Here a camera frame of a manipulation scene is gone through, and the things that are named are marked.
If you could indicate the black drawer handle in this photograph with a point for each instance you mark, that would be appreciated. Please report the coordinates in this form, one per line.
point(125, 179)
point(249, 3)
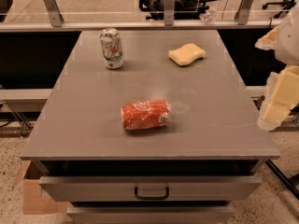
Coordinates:
point(152, 194)

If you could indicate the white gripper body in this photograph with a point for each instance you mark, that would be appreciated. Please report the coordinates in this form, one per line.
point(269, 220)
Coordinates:
point(289, 42)

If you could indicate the red coke can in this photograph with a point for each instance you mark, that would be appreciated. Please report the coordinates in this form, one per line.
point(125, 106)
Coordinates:
point(145, 115)

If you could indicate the black office chair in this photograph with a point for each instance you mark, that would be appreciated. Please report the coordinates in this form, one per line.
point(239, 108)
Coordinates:
point(286, 5)

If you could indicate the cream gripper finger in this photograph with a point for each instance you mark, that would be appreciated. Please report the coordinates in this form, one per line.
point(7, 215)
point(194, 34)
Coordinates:
point(280, 97)
point(267, 41)

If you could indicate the cardboard box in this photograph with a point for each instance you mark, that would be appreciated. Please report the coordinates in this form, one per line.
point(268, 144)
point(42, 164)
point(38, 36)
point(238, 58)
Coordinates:
point(36, 201)

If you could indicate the grey top drawer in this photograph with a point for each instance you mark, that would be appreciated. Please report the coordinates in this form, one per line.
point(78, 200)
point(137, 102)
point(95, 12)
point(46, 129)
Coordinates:
point(122, 188)

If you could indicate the grey drawer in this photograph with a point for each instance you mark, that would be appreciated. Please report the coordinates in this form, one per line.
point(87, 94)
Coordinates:
point(151, 215)
point(122, 188)

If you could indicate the grey lower drawer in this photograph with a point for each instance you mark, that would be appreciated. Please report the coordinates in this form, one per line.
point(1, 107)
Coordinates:
point(151, 215)

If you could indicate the yellow sponge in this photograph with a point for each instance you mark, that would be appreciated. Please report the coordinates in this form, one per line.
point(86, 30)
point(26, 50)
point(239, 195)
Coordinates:
point(186, 54)

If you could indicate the grey cabinet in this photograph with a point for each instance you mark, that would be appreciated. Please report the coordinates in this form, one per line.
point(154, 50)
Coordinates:
point(169, 138)

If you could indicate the crumpled clear plastic wrapper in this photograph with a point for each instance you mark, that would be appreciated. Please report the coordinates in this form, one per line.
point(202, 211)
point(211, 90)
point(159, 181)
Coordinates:
point(208, 16)

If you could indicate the white green soda can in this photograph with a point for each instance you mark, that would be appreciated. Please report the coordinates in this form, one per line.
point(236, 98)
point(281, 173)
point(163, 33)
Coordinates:
point(111, 48)

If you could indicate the metal window railing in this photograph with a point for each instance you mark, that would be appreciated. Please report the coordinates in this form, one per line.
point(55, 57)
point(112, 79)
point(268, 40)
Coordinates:
point(80, 15)

